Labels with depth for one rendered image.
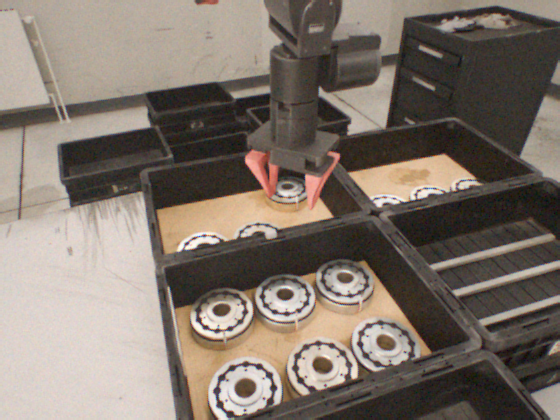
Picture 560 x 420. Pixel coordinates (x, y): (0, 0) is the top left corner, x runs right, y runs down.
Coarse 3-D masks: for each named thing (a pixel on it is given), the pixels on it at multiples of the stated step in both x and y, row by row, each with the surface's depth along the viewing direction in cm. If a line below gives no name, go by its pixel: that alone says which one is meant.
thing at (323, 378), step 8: (312, 352) 62; (320, 352) 62; (328, 352) 62; (312, 360) 61; (336, 360) 61; (312, 368) 60; (336, 368) 60; (312, 376) 59; (320, 376) 59; (328, 376) 59
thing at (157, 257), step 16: (208, 160) 93; (224, 160) 93; (144, 176) 87; (336, 176) 87; (144, 192) 83; (352, 192) 83; (368, 208) 79; (304, 224) 75; (320, 224) 75; (240, 240) 72; (160, 256) 68; (176, 256) 68
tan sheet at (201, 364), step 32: (256, 288) 76; (384, 288) 76; (256, 320) 71; (320, 320) 71; (352, 320) 71; (192, 352) 66; (224, 352) 66; (256, 352) 66; (288, 352) 66; (192, 384) 62
